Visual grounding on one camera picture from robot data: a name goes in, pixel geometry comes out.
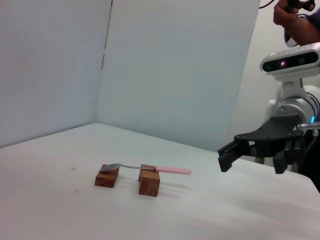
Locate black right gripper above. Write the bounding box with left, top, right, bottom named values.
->
left=217, top=113, right=305, bottom=175

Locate pink handled metal spoon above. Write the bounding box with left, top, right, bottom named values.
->
left=99, top=163, right=192, bottom=176

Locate operator forearm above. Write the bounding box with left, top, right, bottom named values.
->
left=283, top=13, right=320, bottom=47

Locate operator hand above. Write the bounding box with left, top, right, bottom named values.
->
left=272, top=0, right=300, bottom=28

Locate notched wooden block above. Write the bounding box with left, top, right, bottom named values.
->
left=138, top=164, right=161, bottom=197

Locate white blue-trimmed device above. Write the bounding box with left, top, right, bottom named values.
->
left=283, top=27, right=298, bottom=48

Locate low flat wooden block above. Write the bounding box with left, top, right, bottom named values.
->
left=94, top=164, right=120, bottom=188

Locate black handheld controller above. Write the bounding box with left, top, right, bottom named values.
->
left=286, top=0, right=317, bottom=13

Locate right gripper plug with cable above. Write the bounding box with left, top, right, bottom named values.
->
left=297, top=121, right=320, bottom=176

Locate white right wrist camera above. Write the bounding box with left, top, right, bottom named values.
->
left=259, top=42, right=320, bottom=83

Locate thin black controller cable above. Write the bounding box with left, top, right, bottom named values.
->
left=258, top=0, right=277, bottom=10

